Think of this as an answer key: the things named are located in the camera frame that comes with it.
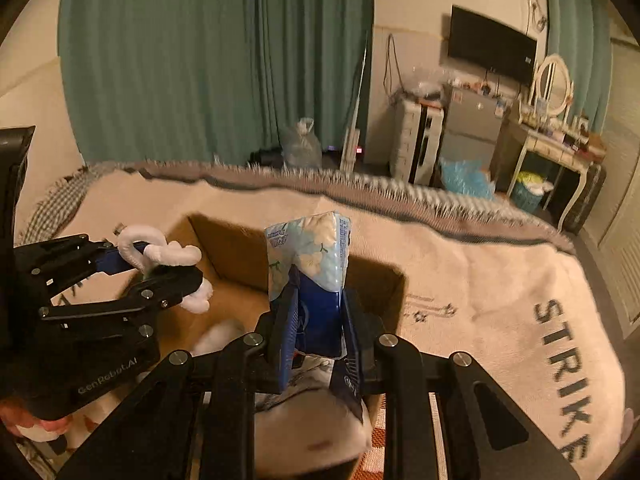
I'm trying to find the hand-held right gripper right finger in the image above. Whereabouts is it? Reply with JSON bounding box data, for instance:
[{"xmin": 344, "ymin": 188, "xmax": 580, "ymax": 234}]
[{"xmin": 340, "ymin": 289, "xmax": 568, "ymax": 480}]

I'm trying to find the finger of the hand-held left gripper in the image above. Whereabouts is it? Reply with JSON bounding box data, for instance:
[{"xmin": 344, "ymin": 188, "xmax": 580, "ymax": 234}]
[
  {"xmin": 39, "ymin": 266, "xmax": 205, "ymax": 323},
  {"xmin": 14, "ymin": 233, "xmax": 153, "ymax": 307}
]

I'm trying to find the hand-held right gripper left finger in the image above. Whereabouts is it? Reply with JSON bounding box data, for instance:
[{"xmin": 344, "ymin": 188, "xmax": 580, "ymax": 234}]
[{"xmin": 59, "ymin": 266, "xmax": 304, "ymax": 480}]

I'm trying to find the white twisted soft cloth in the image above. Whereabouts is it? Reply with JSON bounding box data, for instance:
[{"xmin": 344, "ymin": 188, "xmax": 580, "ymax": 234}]
[{"xmin": 117, "ymin": 225, "xmax": 215, "ymax": 315}]

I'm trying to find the brown cardboard box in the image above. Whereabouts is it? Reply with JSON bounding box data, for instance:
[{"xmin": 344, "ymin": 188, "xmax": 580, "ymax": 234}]
[{"xmin": 117, "ymin": 213, "xmax": 407, "ymax": 441}]

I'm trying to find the blue floral tissue packet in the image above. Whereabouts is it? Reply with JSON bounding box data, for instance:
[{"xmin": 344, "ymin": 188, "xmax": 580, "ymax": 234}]
[{"xmin": 263, "ymin": 212, "xmax": 369, "ymax": 423}]

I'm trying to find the person's left hand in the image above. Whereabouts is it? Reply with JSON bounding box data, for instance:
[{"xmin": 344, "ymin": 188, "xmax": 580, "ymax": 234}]
[{"xmin": 0, "ymin": 396, "xmax": 69, "ymax": 443}]

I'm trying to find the white fluffy plush item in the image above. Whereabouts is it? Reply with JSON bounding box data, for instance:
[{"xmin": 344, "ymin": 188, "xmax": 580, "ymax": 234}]
[{"xmin": 192, "ymin": 317, "xmax": 247, "ymax": 356}]

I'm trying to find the orange checked cloth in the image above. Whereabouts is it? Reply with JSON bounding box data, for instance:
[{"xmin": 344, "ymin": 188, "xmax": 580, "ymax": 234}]
[{"xmin": 356, "ymin": 395, "xmax": 388, "ymax": 480}]

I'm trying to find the beige lettered blanket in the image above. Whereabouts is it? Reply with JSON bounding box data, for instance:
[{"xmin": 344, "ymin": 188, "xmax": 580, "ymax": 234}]
[{"xmin": 15, "ymin": 159, "xmax": 627, "ymax": 480}]

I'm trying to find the grey plastic bag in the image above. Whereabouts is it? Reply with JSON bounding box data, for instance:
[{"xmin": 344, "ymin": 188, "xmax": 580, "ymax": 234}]
[{"xmin": 278, "ymin": 117, "xmax": 324, "ymax": 167}]

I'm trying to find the blue plastic bag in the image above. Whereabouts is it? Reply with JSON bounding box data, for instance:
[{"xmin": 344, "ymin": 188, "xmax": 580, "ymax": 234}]
[{"xmin": 438, "ymin": 157, "xmax": 497, "ymax": 200}]

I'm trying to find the white stick vacuum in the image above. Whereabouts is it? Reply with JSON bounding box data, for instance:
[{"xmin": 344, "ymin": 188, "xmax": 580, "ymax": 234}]
[{"xmin": 339, "ymin": 46, "xmax": 372, "ymax": 174}]

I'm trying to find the white drawer cabinet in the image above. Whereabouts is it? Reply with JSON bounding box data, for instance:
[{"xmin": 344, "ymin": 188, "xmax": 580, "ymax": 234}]
[{"xmin": 388, "ymin": 96, "xmax": 445, "ymax": 187}]

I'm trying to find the wide green curtain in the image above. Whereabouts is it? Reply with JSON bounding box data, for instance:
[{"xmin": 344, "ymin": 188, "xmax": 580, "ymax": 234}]
[{"xmin": 57, "ymin": 0, "xmax": 376, "ymax": 167}]

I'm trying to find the teal waste bin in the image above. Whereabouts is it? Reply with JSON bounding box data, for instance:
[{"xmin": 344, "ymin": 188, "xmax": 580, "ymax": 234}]
[{"xmin": 512, "ymin": 170, "xmax": 554, "ymax": 214}]

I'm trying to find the grey small refrigerator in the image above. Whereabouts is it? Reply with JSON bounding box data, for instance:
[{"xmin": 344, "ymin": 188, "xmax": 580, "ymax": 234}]
[{"xmin": 441, "ymin": 84, "xmax": 507, "ymax": 182}]

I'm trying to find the clear plastic bag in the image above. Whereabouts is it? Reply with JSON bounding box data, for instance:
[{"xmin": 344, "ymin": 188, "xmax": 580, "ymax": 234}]
[{"xmin": 399, "ymin": 64, "xmax": 447, "ymax": 102}]

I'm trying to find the white vanity table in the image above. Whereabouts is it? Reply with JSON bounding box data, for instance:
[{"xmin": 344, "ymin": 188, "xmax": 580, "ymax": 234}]
[{"xmin": 504, "ymin": 119, "xmax": 607, "ymax": 234}]

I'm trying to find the dark suitcase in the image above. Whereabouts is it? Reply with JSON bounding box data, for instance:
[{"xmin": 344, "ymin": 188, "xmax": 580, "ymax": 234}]
[{"xmin": 574, "ymin": 162, "xmax": 609, "ymax": 235}]

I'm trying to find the white louvred wardrobe door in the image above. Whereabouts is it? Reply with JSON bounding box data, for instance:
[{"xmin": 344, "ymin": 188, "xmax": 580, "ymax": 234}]
[{"xmin": 596, "ymin": 39, "xmax": 640, "ymax": 338}]

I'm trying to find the white oval vanity mirror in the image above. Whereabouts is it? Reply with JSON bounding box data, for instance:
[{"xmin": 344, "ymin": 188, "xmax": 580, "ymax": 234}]
[{"xmin": 531, "ymin": 54, "xmax": 573, "ymax": 112}]

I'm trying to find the narrow green curtain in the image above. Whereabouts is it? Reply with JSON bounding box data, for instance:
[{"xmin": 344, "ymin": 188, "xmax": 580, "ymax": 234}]
[{"xmin": 542, "ymin": 0, "xmax": 614, "ymax": 127}]

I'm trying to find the black wall television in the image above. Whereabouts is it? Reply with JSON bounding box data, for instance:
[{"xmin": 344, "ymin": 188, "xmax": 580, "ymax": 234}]
[{"xmin": 446, "ymin": 4, "xmax": 539, "ymax": 87}]

